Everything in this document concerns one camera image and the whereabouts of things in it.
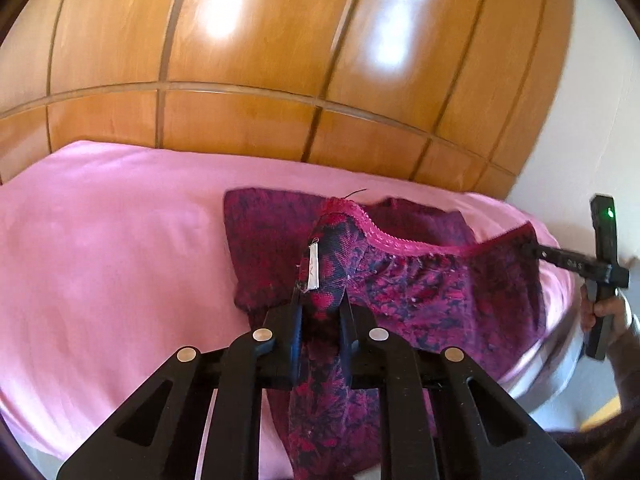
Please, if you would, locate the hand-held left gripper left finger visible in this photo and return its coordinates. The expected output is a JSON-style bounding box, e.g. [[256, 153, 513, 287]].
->
[[56, 287, 306, 480]]

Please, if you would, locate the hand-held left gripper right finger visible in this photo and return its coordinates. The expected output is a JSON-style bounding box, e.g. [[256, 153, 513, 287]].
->
[[340, 300, 585, 480]]

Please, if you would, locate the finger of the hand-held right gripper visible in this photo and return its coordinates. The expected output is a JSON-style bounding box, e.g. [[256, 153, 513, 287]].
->
[[530, 242, 630, 288]]

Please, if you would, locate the maroon knit sweater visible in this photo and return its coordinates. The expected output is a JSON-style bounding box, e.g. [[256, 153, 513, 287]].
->
[[222, 186, 548, 480]]

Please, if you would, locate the person's right forearm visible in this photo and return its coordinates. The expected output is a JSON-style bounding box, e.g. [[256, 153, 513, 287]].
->
[[606, 330, 640, 413]]

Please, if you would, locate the person's right hand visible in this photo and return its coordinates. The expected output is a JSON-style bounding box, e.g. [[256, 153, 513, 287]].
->
[[579, 284, 640, 348]]

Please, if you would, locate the pink bed sheet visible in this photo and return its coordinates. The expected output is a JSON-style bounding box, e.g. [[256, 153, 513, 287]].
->
[[0, 140, 576, 478]]

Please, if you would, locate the wooden headboard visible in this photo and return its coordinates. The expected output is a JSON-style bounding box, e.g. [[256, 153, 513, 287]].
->
[[0, 0, 576, 201]]

